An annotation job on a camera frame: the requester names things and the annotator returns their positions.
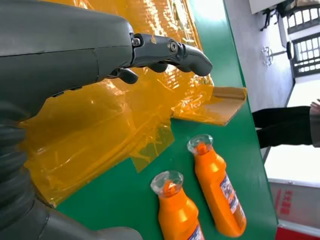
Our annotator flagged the yellow plastic film sheet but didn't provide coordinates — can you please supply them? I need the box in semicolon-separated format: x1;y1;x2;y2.
18;0;218;208

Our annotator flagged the green table mat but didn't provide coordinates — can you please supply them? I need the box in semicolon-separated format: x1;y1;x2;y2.
56;0;278;240

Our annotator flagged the office chair with star base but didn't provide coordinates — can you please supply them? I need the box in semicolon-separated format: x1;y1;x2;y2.
261;39;296;68

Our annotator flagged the black office chair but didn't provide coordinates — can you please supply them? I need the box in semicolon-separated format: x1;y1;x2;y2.
259;1;287;33

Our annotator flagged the person in black trousers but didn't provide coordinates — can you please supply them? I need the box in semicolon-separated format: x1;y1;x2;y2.
251;98;320;149

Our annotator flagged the black lattice window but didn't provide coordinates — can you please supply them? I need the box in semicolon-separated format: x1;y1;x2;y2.
286;4;320;35
291;32;320;78

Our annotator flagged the white framed sign board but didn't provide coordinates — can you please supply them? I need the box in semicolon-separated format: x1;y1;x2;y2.
268;178;320;240

